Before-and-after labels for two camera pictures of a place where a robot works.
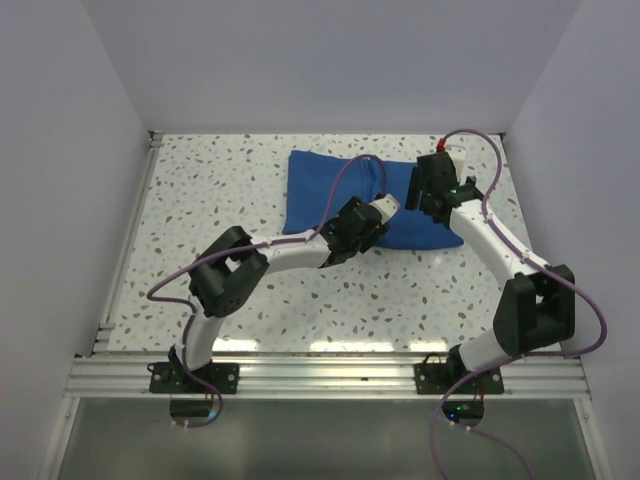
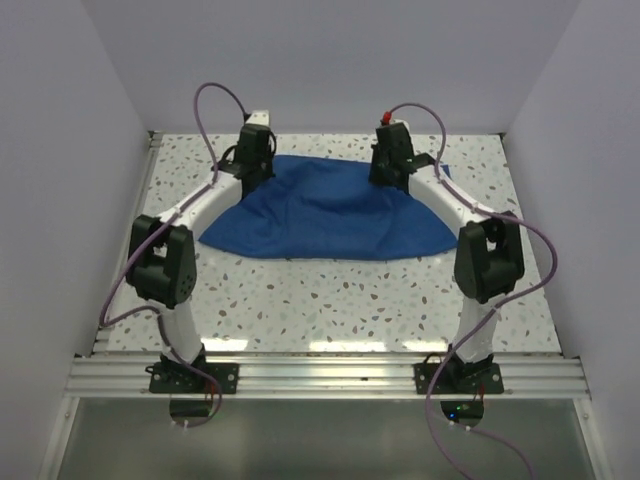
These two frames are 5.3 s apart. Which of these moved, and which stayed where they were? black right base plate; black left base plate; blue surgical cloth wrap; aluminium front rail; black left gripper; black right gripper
Moved: black right gripper; black left gripper; blue surgical cloth wrap
Stayed: aluminium front rail; black left base plate; black right base plate
